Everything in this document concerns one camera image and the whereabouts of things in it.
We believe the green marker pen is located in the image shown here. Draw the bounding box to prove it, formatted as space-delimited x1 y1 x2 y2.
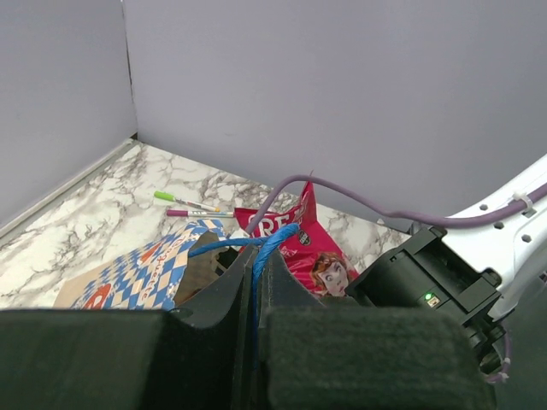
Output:
154 191 220 212

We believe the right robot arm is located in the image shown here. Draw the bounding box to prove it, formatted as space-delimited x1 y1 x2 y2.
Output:
346 157 546 383

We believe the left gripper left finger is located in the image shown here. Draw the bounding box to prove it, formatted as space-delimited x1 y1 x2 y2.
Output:
1 246 257 409

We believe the red chips bag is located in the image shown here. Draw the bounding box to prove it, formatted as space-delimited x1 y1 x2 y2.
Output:
250 182 359 297

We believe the purple marker pen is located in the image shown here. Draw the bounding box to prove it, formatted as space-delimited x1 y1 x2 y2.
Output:
166 209 234 218

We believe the blue checkered paper bag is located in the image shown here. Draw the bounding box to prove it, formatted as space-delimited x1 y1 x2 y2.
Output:
51 218 300 368

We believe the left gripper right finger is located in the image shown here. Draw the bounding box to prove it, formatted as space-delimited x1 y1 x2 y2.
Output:
258 253 497 409

